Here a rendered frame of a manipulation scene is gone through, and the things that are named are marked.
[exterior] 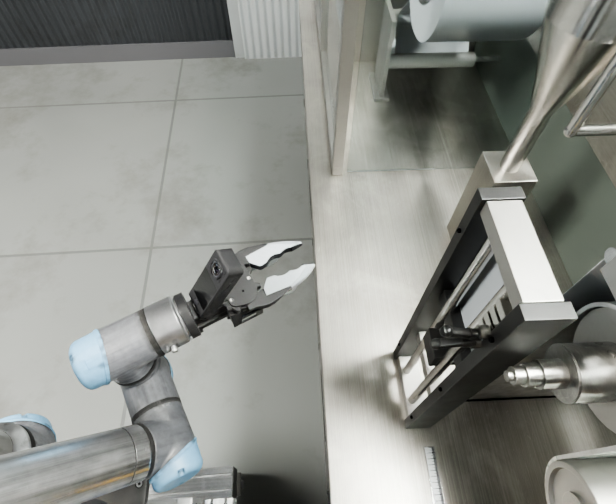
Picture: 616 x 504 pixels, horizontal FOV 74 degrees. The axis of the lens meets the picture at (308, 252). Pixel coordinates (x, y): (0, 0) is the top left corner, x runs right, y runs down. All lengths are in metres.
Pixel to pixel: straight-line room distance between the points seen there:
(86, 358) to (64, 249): 1.87
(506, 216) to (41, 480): 0.57
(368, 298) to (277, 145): 1.78
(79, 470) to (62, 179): 2.35
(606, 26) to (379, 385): 0.71
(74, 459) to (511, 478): 0.75
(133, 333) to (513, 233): 0.49
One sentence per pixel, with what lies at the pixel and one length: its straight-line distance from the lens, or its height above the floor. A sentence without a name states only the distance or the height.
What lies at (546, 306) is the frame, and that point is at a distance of 0.44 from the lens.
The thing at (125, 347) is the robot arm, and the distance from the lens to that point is 0.62.
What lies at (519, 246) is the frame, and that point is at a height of 1.44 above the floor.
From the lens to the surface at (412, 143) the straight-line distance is 1.19.
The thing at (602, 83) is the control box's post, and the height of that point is 1.49.
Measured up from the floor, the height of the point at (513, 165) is 1.19.
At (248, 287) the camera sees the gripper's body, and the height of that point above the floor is 1.24.
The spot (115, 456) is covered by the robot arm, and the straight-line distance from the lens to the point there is 0.62.
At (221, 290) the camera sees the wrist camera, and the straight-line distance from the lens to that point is 0.57.
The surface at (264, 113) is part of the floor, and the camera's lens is 2.88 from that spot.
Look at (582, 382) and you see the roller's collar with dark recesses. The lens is 0.52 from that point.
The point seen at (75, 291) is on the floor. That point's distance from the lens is 2.31.
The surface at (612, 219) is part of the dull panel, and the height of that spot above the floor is 1.09.
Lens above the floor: 1.79
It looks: 57 degrees down
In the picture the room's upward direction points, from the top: straight up
